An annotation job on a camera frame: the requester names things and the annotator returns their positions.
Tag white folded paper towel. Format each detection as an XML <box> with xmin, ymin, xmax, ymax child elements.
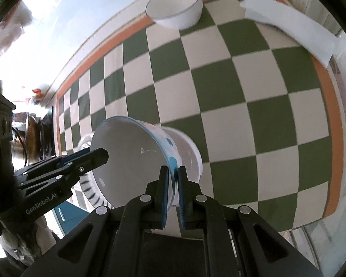
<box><xmin>239</xmin><ymin>0</ymin><xmax>340</xmax><ymax>70</ymax></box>

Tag steel wok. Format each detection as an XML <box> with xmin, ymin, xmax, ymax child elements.
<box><xmin>25</xmin><ymin>115</ymin><xmax>56</xmax><ymax>158</ymax></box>

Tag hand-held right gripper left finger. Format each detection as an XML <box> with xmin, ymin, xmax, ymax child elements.
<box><xmin>20</xmin><ymin>165</ymin><xmax>170</xmax><ymax>277</ymax></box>

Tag green white checkered tablecloth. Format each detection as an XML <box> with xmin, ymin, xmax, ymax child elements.
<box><xmin>56</xmin><ymin>0</ymin><xmax>345</xmax><ymax>233</ymax></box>

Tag colourful wall decorations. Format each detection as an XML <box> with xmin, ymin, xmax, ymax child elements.
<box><xmin>31</xmin><ymin>83</ymin><xmax>50</xmax><ymax>105</ymax></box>

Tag white bowl with dark rim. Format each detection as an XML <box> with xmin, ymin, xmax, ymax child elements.
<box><xmin>146</xmin><ymin>0</ymin><xmax>204</xmax><ymax>30</ymax></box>

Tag person's left forearm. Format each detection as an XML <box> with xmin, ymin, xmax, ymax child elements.
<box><xmin>0</xmin><ymin>215</ymin><xmax>60</xmax><ymax>269</ymax></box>

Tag striped plate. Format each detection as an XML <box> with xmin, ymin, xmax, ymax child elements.
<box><xmin>72</xmin><ymin>134</ymin><xmax>113</xmax><ymax>210</ymax></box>

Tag blue flower bowl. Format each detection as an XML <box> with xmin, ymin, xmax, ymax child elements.
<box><xmin>90</xmin><ymin>116</ymin><xmax>180</xmax><ymax>210</ymax></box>

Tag red flower bowl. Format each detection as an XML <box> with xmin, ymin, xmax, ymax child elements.
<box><xmin>161</xmin><ymin>126</ymin><xmax>204</xmax><ymax>207</ymax></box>

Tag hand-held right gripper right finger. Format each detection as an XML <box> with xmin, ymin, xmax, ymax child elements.
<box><xmin>176</xmin><ymin>166</ymin><xmax>325</xmax><ymax>277</ymax></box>

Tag blue cabinet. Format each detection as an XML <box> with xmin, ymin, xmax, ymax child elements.
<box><xmin>53</xmin><ymin>200</ymin><xmax>88</xmax><ymax>233</ymax></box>

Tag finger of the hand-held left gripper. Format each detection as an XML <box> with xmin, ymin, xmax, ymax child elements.
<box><xmin>13</xmin><ymin>148</ymin><xmax>91</xmax><ymax>181</ymax></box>
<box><xmin>17</xmin><ymin>147</ymin><xmax>109</xmax><ymax>191</ymax></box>

